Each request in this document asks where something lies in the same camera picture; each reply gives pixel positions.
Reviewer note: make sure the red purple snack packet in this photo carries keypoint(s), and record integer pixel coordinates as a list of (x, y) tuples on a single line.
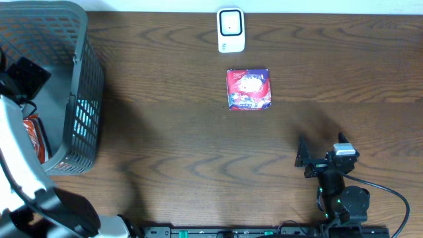
[(248, 89)]

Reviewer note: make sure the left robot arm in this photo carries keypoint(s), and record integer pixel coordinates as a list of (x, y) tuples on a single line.
[(31, 204)]

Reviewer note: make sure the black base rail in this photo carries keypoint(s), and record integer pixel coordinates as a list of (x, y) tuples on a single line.
[(265, 232)]

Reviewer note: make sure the orange brown snack packet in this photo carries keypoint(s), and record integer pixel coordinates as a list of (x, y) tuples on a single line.
[(37, 135)]

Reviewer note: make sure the teal tissue pack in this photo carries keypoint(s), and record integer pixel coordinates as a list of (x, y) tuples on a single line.
[(86, 122)]

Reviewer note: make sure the dark grey plastic basket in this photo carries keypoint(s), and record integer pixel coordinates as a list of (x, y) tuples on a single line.
[(53, 35)]

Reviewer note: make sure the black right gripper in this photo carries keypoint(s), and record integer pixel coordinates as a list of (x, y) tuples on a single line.
[(316, 166)]

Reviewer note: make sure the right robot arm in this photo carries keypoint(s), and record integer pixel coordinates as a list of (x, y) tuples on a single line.
[(344, 206)]

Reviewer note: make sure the white barcode scanner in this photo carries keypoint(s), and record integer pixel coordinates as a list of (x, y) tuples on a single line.
[(230, 30)]

